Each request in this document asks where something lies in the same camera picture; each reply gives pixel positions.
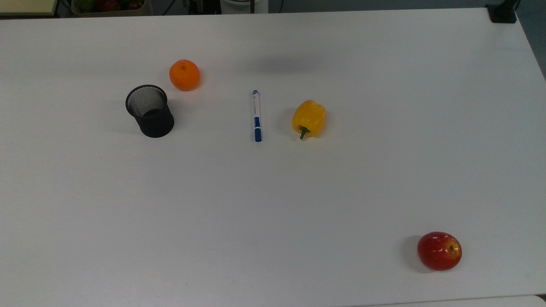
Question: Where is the blue and white marker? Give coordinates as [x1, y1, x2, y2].
[252, 90, 262, 142]

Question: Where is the yellow bell pepper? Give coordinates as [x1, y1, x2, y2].
[292, 100, 326, 140]

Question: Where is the orange fruit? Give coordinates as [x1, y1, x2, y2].
[169, 59, 201, 92]

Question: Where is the black mesh pen cup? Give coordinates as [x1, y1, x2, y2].
[125, 84, 175, 138]

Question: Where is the red apple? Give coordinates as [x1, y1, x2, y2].
[417, 232, 462, 271]

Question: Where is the black table clamp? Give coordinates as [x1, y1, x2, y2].
[486, 0, 520, 24]

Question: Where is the beige board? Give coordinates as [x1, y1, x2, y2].
[0, 0, 59, 17]

